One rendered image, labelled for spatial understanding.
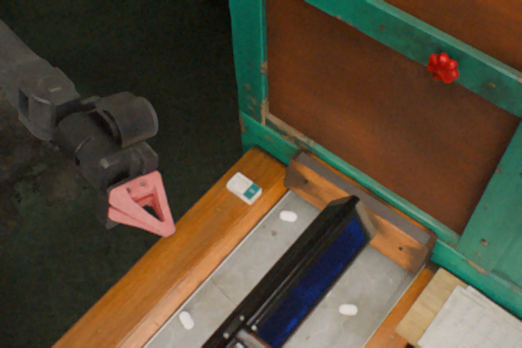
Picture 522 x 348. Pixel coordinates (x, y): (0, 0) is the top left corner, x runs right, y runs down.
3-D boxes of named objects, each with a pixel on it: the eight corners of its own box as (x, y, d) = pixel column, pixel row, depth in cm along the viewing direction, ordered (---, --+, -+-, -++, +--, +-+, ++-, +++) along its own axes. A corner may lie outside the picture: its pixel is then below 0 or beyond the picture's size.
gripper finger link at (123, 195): (187, 245, 79) (142, 198, 83) (196, 207, 74) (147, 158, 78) (143, 271, 75) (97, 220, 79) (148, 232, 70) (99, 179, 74)
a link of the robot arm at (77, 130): (48, 148, 83) (48, 115, 79) (94, 131, 87) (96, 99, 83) (78, 182, 80) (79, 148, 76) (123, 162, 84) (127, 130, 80)
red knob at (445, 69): (422, 75, 83) (428, 52, 79) (430, 65, 83) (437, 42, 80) (450, 92, 81) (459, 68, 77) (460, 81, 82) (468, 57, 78)
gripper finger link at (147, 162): (190, 234, 78) (144, 185, 81) (200, 193, 73) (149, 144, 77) (144, 259, 74) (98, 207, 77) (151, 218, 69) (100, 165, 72)
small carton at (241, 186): (227, 188, 127) (226, 183, 126) (238, 176, 129) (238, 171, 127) (250, 205, 125) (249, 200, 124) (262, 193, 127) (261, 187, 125)
